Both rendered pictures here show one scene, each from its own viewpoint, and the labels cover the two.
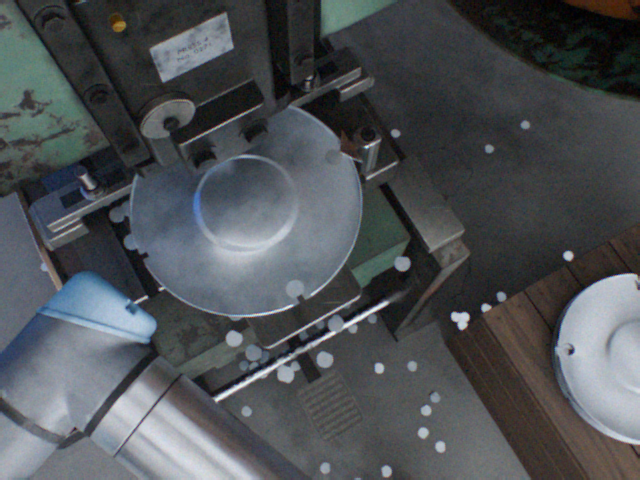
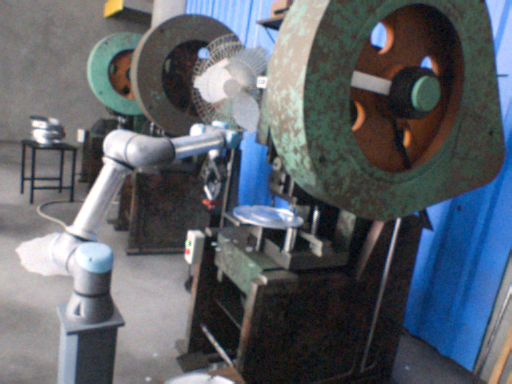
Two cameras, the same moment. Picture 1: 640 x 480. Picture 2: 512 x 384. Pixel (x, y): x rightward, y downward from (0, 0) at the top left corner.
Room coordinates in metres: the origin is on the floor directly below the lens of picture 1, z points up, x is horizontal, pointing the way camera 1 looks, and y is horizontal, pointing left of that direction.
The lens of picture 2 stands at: (0.10, -1.53, 1.21)
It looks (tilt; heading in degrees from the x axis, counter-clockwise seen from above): 12 degrees down; 86
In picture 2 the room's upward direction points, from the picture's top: 9 degrees clockwise
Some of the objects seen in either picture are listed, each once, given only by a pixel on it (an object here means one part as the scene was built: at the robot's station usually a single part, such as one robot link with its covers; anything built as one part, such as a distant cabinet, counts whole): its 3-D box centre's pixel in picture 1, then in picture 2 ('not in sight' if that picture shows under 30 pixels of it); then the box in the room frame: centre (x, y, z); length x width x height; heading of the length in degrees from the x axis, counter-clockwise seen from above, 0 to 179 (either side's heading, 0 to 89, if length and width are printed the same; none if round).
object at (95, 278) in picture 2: not in sight; (93, 266); (-0.29, -0.26, 0.62); 0.13 x 0.12 x 0.14; 140
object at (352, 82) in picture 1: (313, 76); (315, 236); (0.48, -0.02, 0.76); 0.17 x 0.06 x 0.10; 117
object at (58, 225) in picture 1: (87, 190); not in sight; (0.33, 0.28, 0.76); 0.17 x 0.06 x 0.10; 117
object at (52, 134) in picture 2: not in sight; (47, 158); (-1.66, 2.47, 0.40); 0.45 x 0.40 x 0.79; 129
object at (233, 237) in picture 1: (246, 202); (267, 216); (0.29, 0.07, 0.78); 0.29 x 0.29 x 0.01
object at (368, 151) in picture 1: (365, 149); (290, 238); (0.37, -0.09, 0.75); 0.03 x 0.03 x 0.10; 27
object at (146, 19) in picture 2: not in sight; (140, 11); (-1.73, 5.75, 2.44); 1.25 x 0.92 x 0.27; 117
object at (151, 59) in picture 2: not in sight; (211, 142); (-0.07, 1.83, 0.87); 1.53 x 0.99 x 1.74; 25
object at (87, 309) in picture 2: not in sight; (91, 299); (-0.29, -0.27, 0.50); 0.15 x 0.15 x 0.10
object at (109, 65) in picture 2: not in sight; (146, 118); (-0.94, 3.37, 0.87); 1.53 x 0.99 x 1.74; 30
